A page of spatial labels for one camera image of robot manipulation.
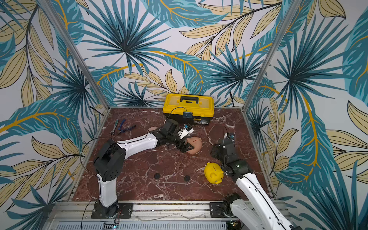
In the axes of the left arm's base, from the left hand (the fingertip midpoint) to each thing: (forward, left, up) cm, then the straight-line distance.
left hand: (189, 143), depth 87 cm
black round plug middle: (-16, +19, -11) cm, 28 cm away
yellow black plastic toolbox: (+24, -7, +7) cm, 26 cm away
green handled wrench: (+20, +54, -9) cm, 59 cm away
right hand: (-6, -15, +6) cm, 17 cm away
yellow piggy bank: (-17, -13, -2) cm, 22 cm away
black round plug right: (-18, +1, -11) cm, 21 cm away
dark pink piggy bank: (+2, -4, -2) cm, 5 cm away
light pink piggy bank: (+12, +25, -3) cm, 28 cm away
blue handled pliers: (+22, +51, -10) cm, 56 cm away
